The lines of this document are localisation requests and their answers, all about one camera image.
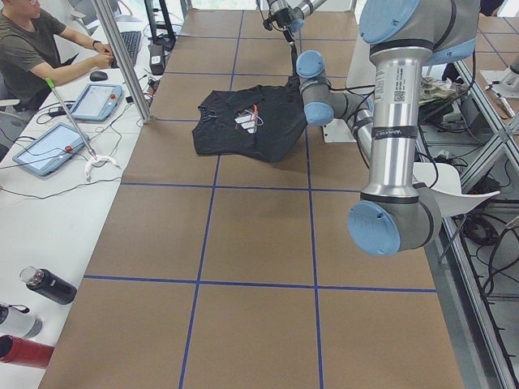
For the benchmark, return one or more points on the near teach pendant tablet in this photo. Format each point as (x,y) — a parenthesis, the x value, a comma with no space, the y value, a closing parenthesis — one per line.
(50,151)

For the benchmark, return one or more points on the black keyboard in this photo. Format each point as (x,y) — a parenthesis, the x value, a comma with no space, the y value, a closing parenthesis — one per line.
(132,42)

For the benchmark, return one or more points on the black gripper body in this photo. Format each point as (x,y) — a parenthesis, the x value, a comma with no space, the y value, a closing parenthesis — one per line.
(295,23)

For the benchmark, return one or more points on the aluminium frame post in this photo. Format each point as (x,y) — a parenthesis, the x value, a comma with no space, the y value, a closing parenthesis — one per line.
(113,35)

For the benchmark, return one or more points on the black power adapter box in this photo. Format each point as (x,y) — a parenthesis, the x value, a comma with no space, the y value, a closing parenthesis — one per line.
(156,59)

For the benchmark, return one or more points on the black computer mouse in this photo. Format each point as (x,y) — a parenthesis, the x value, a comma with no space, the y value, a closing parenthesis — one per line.
(97,76)

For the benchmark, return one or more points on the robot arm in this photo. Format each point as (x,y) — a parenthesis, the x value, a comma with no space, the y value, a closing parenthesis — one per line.
(394,213)
(299,13)

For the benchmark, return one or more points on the black graphic t-shirt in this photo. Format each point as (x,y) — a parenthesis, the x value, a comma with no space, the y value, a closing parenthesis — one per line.
(262,122)

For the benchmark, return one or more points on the black water bottle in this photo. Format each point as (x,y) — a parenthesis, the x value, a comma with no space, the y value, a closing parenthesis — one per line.
(47,284)

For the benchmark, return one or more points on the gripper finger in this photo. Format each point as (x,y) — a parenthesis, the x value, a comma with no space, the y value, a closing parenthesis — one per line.
(289,36)

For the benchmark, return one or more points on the teach pendant tablet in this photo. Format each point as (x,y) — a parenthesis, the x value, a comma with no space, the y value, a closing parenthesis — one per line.
(50,151)
(97,102)

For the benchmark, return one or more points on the white water bottle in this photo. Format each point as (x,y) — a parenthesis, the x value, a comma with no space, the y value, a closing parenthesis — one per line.
(16,323)

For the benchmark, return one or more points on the metal reacher grabber tool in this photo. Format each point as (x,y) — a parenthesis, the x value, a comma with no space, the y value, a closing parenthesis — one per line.
(95,161)

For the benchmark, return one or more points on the seated person in grey shirt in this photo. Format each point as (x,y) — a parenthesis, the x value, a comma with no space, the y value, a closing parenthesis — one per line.
(29,54)

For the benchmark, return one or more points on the white plastic chair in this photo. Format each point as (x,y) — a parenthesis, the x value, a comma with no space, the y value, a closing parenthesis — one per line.
(445,183)

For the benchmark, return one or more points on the far teach pendant tablet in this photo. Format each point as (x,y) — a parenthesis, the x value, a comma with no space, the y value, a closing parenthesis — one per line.
(97,102)

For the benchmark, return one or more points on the red water bottle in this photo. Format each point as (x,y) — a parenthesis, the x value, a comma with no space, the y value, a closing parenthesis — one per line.
(24,352)

